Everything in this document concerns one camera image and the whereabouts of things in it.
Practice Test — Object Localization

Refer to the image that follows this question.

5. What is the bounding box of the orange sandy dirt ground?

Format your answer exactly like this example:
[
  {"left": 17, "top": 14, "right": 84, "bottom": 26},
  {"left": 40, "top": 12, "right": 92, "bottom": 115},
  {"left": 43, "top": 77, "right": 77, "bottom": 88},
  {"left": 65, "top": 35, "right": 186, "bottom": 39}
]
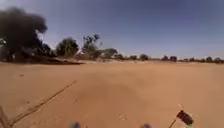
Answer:
[{"left": 0, "top": 59, "right": 224, "bottom": 128}]

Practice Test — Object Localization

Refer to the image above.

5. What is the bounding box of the row of trees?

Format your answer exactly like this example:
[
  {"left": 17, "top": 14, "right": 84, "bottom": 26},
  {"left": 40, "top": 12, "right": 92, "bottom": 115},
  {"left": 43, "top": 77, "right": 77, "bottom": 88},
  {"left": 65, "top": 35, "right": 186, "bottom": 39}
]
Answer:
[{"left": 54, "top": 33, "right": 224, "bottom": 64}]

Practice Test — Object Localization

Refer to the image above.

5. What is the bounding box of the large dark tree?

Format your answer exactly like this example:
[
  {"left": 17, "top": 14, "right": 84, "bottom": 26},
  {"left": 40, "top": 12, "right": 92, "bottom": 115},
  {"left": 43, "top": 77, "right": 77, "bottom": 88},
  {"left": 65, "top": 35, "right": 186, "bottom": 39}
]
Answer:
[{"left": 0, "top": 7, "right": 56, "bottom": 64}]

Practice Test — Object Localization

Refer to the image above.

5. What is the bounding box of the robot's own part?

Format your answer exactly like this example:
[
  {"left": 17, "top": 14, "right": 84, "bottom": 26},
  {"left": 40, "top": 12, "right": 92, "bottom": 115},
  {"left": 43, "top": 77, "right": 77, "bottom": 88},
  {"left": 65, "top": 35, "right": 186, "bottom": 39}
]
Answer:
[
  {"left": 70, "top": 121, "right": 81, "bottom": 128},
  {"left": 140, "top": 123, "right": 152, "bottom": 128}
]

